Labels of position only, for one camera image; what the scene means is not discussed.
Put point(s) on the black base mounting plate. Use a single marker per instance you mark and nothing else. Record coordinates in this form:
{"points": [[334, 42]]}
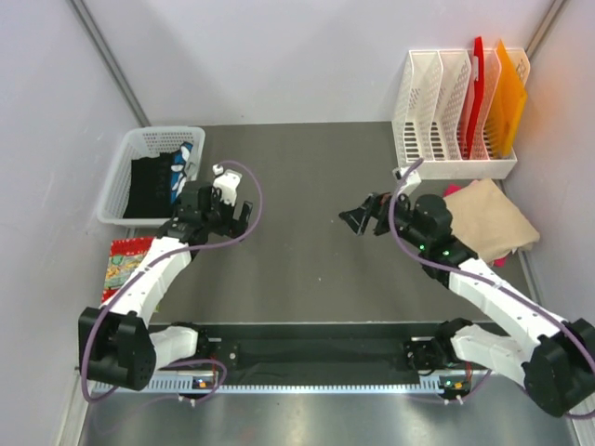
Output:
{"points": [[412, 345]]}

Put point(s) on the white file organizer rack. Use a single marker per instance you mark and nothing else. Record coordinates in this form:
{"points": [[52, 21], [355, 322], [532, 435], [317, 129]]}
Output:
{"points": [[426, 121]]}

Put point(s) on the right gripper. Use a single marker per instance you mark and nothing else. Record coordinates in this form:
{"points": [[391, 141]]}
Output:
{"points": [[358, 218]]}

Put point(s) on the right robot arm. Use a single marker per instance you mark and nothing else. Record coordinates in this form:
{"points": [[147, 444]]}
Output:
{"points": [[550, 358]]}

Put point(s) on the white slotted cable duct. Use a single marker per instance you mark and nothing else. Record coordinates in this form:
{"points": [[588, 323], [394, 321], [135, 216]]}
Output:
{"points": [[190, 384]]}

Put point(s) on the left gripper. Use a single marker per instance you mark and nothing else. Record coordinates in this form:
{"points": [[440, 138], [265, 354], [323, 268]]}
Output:
{"points": [[231, 228]]}

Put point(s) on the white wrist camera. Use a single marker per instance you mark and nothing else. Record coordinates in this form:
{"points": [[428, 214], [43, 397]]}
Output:
{"points": [[406, 183], [227, 182]]}

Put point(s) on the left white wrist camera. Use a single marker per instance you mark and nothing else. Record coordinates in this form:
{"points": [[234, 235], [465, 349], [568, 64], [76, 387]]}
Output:
{"points": [[227, 182]]}

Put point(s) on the beige t shirt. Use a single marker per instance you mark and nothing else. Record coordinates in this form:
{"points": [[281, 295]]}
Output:
{"points": [[520, 233]]}

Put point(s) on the orange folder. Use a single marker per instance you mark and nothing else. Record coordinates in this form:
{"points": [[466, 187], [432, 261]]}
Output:
{"points": [[507, 106]]}

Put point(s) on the black t shirt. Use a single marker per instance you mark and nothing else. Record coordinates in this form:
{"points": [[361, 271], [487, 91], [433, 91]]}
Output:
{"points": [[149, 188]]}

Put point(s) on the aluminium frame rail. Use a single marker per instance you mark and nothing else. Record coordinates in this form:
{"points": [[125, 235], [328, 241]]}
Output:
{"points": [[129, 360]]}

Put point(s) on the red folder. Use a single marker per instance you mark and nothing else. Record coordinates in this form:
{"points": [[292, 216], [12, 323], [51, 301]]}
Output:
{"points": [[474, 98]]}

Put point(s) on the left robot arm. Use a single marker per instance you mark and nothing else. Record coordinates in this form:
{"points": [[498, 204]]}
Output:
{"points": [[130, 310]]}

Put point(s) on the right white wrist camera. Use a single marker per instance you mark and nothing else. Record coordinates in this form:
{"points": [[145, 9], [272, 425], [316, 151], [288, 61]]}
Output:
{"points": [[406, 183]]}

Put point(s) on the blue white t shirt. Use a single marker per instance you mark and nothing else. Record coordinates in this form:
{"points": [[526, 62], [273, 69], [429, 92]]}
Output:
{"points": [[179, 170]]}

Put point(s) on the white plastic basket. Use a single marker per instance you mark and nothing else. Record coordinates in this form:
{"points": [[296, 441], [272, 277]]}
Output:
{"points": [[141, 143]]}

